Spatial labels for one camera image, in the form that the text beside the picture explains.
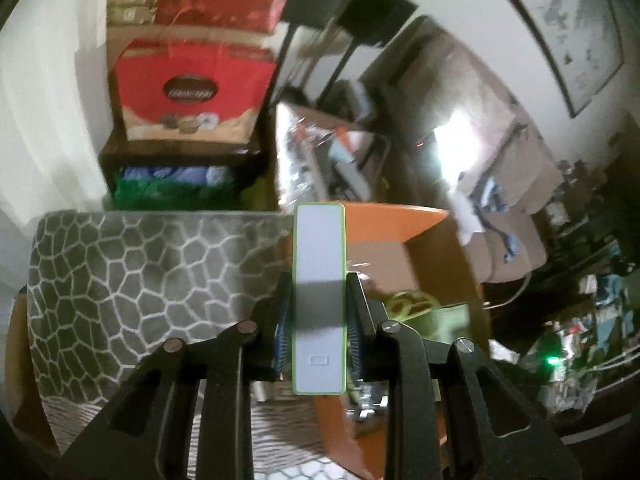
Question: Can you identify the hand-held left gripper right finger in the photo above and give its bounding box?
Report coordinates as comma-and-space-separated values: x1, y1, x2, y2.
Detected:
345, 272, 583, 480

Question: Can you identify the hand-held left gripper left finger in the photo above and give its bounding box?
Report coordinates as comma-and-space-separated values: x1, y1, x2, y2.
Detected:
52, 270, 296, 480

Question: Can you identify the green charging cable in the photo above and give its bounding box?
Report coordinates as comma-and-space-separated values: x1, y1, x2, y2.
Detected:
387, 287, 441, 341

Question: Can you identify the white power bank green edge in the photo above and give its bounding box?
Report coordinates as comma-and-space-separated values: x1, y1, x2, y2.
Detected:
292, 202, 347, 395

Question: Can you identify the orange cardboard box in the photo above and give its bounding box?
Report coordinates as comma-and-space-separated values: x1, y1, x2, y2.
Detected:
287, 201, 493, 480

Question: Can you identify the grey white patterned blanket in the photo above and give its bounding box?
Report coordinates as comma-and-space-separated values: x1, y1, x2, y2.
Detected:
27, 210, 351, 480

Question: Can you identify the dark wooden shelf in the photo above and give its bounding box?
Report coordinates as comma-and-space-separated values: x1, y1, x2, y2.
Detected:
99, 130, 268, 211

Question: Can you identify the silver foil bag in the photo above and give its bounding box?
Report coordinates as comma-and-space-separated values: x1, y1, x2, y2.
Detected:
275, 102, 333, 211

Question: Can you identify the green cloth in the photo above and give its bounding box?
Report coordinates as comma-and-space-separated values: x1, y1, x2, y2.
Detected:
112, 175, 237, 209

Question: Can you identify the brown sofa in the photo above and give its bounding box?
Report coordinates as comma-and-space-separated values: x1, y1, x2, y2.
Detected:
360, 15, 568, 283

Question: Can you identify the white curtain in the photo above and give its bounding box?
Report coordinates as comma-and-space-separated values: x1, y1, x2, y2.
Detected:
0, 0, 118, 221

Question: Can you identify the framed ink painting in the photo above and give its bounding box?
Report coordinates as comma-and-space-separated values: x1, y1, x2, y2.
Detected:
475, 0, 626, 118

